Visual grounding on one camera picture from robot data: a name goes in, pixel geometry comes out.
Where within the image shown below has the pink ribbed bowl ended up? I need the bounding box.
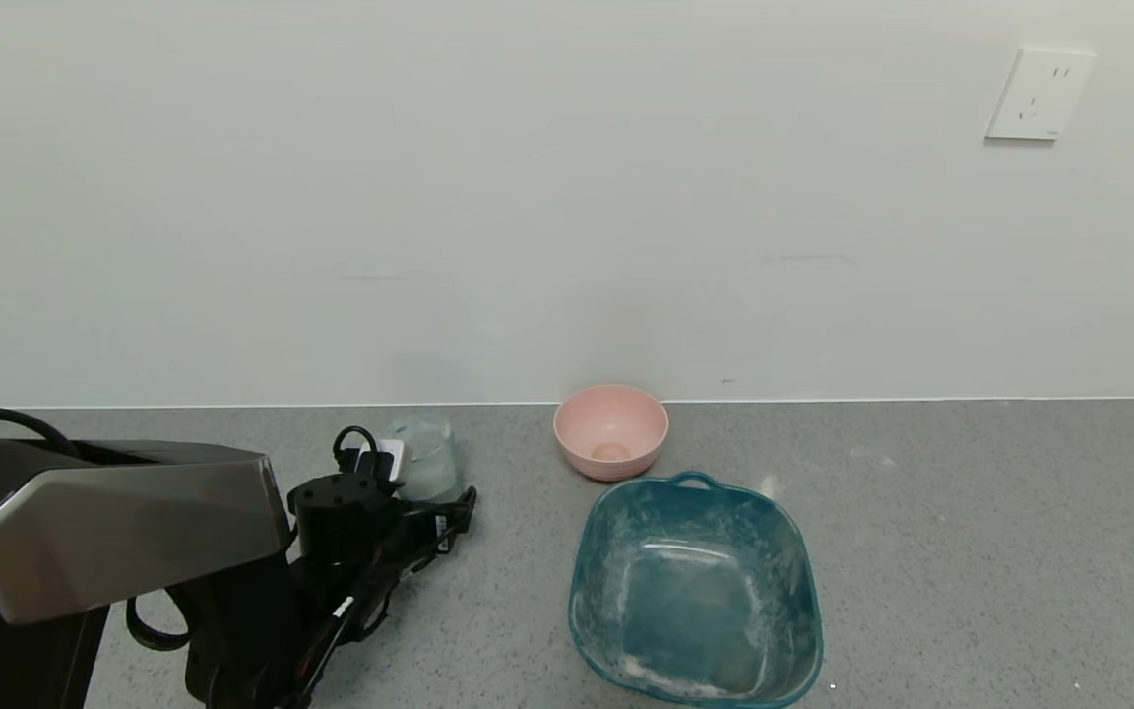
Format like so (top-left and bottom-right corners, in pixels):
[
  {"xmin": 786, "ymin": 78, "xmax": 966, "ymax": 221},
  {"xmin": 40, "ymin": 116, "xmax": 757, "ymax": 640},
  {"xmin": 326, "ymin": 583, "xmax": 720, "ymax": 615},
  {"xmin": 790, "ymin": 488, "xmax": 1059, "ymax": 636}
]
[{"xmin": 553, "ymin": 384, "xmax": 670, "ymax": 483}]

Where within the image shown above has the teal plastic basin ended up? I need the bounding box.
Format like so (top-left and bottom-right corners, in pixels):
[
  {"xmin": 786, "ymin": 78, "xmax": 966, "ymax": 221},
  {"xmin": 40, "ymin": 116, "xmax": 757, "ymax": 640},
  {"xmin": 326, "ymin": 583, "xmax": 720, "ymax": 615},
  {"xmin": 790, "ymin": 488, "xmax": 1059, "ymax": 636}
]
[{"xmin": 568, "ymin": 471, "xmax": 824, "ymax": 709}]

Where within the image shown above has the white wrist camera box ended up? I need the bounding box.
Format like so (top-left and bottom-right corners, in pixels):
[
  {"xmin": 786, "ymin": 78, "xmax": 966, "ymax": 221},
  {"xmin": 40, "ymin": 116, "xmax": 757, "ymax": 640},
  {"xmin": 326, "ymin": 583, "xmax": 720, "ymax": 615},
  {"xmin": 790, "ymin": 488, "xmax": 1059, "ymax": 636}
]
[{"xmin": 358, "ymin": 439, "xmax": 407, "ymax": 483}]

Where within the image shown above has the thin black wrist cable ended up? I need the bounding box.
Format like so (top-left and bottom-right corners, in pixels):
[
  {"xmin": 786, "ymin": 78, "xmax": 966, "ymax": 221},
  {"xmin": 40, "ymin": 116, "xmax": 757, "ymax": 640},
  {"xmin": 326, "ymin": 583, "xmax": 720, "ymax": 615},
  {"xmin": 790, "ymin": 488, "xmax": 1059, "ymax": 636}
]
[{"xmin": 277, "ymin": 425, "xmax": 477, "ymax": 709}]

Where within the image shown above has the white wall socket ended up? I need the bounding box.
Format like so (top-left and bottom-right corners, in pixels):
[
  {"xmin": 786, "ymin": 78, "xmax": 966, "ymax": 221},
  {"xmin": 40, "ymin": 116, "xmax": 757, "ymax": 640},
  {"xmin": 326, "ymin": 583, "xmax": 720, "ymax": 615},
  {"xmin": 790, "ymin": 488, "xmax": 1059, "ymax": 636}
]
[{"xmin": 985, "ymin": 47, "xmax": 1097, "ymax": 142}]

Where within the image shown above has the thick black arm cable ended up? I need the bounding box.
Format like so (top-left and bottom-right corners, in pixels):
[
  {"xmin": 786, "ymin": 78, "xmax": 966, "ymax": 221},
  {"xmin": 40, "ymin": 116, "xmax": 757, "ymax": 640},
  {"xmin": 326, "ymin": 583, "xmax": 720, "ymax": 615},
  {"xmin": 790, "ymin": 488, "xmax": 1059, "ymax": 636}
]
[{"xmin": 0, "ymin": 407, "xmax": 196, "ymax": 653}]

